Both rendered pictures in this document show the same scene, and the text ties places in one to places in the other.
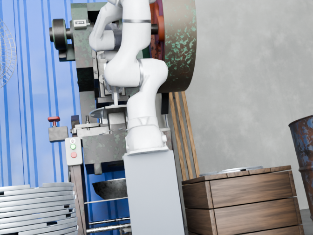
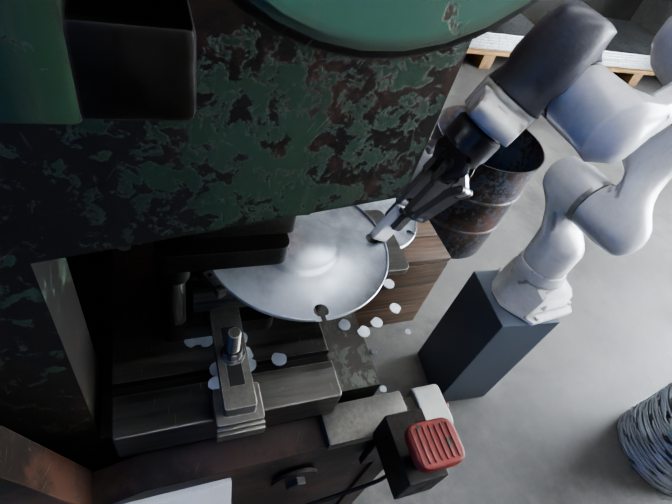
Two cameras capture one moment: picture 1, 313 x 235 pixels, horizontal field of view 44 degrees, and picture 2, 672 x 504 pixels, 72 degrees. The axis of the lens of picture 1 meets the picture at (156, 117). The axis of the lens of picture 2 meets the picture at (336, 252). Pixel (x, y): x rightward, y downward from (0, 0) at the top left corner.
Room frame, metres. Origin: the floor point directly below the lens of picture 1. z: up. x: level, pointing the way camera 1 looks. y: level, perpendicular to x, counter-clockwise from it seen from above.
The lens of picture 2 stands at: (2.23, 0.72, 1.31)
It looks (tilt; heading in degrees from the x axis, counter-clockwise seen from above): 46 degrees down; 250
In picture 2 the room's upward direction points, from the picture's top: 18 degrees clockwise
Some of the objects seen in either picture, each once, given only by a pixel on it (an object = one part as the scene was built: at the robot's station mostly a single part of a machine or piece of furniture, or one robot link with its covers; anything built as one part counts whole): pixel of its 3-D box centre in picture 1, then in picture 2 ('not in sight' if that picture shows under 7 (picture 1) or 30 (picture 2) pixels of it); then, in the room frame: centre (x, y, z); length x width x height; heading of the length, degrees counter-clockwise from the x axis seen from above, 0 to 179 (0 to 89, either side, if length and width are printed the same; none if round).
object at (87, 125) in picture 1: (86, 124); (233, 359); (2.21, 0.41, 0.76); 0.17 x 0.06 x 0.10; 100
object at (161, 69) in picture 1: (147, 88); (563, 215); (1.48, 0.02, 0.71); 0.18 x 0.11 x 0.25; 108
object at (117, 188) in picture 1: (122, 189); not in sight; (2.24, 0.25, 0.36); 0.34 x 0.34 x 0.10
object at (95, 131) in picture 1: (116, 134); (214, 292); (2.24, 0.25, 0.68); 0.45 x 0.30 x 0.06; 100
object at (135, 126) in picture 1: (145, 135); (543, 278); (1.42, 0.05, 0.52); 0.22 x 0.19 x 0.14; 6
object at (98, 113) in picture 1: (115, 112); (299, 243); (2.12, 0.23, 0.78); 0.29 x 0.29 x 0.01
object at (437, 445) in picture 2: (54, 124); (426, 452); (1.96, 0.53, 0.72); 0.07 x 0.06 x 0.08; 10
